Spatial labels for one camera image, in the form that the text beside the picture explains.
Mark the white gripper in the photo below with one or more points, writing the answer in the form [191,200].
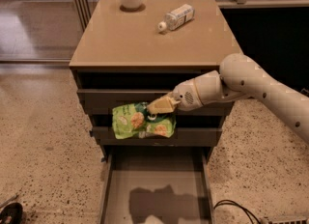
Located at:
[185,96]

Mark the green rice chip bag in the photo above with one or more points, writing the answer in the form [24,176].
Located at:
[134,121]

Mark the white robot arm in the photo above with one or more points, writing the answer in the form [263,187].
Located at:
[239,77]

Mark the middle grey drawer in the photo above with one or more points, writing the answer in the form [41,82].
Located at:
[182,137]

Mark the tan drawer cabinet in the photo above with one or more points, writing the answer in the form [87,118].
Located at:
[123,49]

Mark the top grey drawer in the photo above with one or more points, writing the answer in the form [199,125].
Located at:
[102,101]

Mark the bottom grey open drawer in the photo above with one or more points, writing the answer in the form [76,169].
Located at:
[156,185]

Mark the clear plastic water bottle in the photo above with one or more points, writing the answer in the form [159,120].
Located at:
[176,18]

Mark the metal floor vent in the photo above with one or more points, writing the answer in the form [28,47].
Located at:
[285,220]

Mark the black object floor left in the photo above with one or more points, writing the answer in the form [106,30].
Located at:
[11,211]

